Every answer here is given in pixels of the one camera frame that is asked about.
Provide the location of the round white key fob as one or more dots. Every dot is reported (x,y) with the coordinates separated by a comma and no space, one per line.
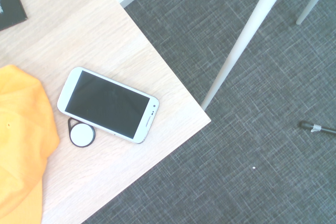
(81,136)

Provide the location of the orange baseball cap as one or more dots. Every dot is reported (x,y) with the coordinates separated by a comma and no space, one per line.
(23,134)

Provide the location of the black pen with tape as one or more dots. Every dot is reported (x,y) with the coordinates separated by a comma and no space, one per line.
(325,129)

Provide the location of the white smartphone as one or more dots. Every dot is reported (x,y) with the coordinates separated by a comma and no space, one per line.
(107,104)

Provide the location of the black card with white print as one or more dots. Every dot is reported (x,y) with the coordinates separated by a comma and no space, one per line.
(9,1)

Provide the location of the white coat rack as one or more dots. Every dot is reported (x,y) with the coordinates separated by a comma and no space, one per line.
(246,32)

